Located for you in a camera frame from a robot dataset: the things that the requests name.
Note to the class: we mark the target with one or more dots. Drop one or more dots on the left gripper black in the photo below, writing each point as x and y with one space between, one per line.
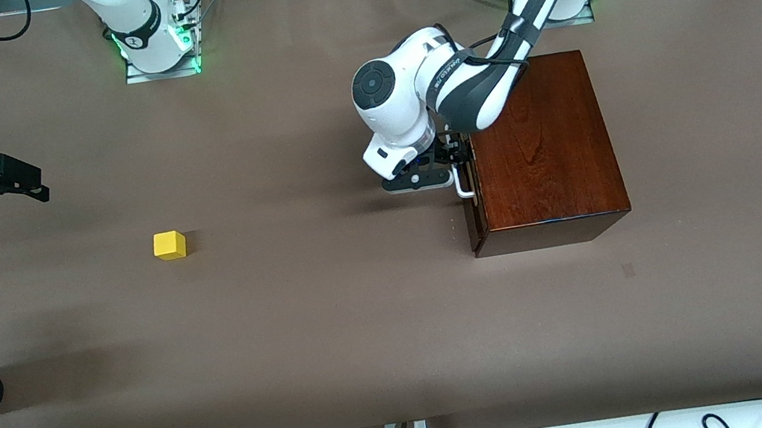
451 150

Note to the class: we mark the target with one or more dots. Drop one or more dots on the yellow cube block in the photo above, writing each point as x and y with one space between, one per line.
169 247

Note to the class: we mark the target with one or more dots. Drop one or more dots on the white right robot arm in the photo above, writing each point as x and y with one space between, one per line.
134 24

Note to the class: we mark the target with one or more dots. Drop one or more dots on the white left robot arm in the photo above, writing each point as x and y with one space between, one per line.
401 97

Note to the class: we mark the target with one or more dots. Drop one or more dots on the dark brown wooden cabinet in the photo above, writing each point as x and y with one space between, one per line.
546 159

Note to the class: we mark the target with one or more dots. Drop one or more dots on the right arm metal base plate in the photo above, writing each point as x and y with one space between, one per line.
138 77

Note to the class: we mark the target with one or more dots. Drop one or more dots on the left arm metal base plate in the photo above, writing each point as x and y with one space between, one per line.
579 20

